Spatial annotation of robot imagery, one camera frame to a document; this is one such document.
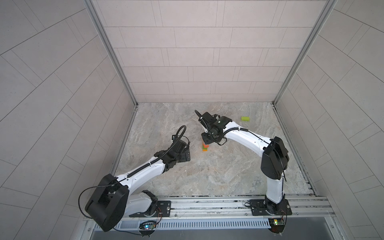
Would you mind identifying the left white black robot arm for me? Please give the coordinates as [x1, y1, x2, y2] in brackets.
[80, 125, 191, 232]

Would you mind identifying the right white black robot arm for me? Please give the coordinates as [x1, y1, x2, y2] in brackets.
[195, 110, 292, 216]

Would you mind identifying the left green circuit board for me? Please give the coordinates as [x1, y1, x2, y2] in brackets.
[139, 221, 157, 236]

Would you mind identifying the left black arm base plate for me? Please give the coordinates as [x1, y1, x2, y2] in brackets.
[129, 201, 172, 218]

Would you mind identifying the aluminium mounting rail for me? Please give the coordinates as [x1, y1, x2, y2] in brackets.
[121, 195, 336, 221]

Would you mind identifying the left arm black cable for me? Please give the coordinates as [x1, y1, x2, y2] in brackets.
[78, 184, 115, 220]

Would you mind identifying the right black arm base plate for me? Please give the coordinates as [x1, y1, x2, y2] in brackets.
[244, 199, 293, 216]

